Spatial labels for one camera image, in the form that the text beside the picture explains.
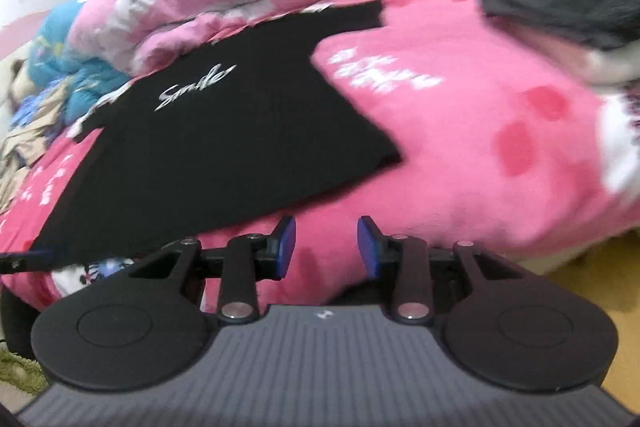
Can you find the dark grey garment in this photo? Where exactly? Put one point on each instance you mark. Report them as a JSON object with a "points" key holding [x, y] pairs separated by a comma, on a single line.
{"points": [[565, 7]]}

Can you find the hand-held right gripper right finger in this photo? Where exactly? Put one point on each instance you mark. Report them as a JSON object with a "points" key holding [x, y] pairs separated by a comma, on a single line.
{"points": [[366, 249]]}

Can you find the pink printed fleece blanket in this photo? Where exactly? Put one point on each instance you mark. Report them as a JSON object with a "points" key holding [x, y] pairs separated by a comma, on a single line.
{"points": [[450, 117]]}

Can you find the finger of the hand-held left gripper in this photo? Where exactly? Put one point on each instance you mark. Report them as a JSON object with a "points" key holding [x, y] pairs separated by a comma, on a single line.
{"points": [[39, 255]]}

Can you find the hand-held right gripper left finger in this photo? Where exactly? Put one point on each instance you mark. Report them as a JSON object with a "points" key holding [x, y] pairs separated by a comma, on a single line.
{"points": [[286, 247]]}

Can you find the pink bed frame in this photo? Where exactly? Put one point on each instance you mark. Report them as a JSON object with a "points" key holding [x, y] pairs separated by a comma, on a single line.
{"points": [[22, 32]]}

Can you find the black t-shirt with white print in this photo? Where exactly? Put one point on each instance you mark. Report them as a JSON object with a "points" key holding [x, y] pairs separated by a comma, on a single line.
{"points": [[225, 147]]}

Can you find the beige crumpled clothes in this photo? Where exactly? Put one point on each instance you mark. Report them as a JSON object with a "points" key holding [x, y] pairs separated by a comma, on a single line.
{"points": [[20, 147]]}

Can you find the green shaggy rug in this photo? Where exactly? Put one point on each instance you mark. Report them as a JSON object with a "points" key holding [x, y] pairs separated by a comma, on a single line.
{"points": [[17, 372]]}

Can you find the blue patterned quilt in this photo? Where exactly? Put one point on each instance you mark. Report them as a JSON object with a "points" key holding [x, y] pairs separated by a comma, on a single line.
{"points": [[55, 37]]}

